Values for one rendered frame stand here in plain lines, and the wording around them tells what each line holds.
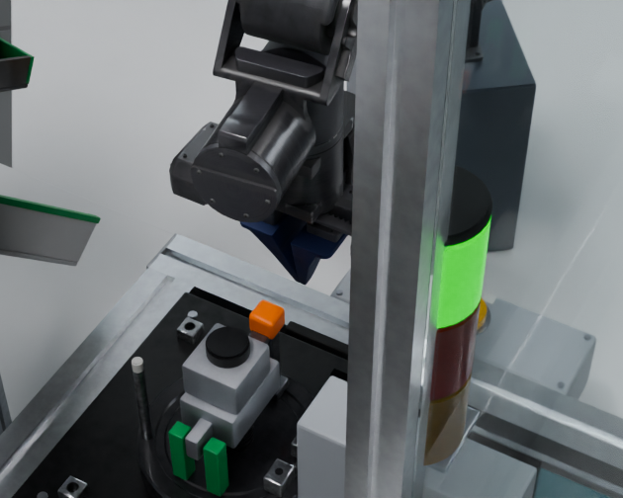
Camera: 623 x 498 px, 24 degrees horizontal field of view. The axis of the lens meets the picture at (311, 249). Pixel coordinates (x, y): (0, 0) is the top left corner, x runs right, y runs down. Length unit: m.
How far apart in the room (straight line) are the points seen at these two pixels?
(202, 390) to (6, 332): 0.37
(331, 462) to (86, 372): 0.43
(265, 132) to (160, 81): 0.70
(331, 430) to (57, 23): 0.98
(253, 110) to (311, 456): 0.22
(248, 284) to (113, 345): 0.12
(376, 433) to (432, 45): 0.23
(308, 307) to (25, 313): 0.29
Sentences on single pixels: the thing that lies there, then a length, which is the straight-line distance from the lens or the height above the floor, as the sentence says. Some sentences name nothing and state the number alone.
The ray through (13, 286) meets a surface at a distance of 1.35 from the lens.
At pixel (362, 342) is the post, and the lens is 0.62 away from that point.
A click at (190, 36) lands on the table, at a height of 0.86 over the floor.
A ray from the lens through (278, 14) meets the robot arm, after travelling 0.87.
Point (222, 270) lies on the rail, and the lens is 1.20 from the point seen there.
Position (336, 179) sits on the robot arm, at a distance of 0.97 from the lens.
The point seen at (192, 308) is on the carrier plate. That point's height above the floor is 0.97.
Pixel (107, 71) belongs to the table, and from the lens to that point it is 1.58.
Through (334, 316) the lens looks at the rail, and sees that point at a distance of 1.17.
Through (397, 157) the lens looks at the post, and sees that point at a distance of 0.54.
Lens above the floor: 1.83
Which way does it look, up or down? 46 degrees down
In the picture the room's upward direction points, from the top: straight up
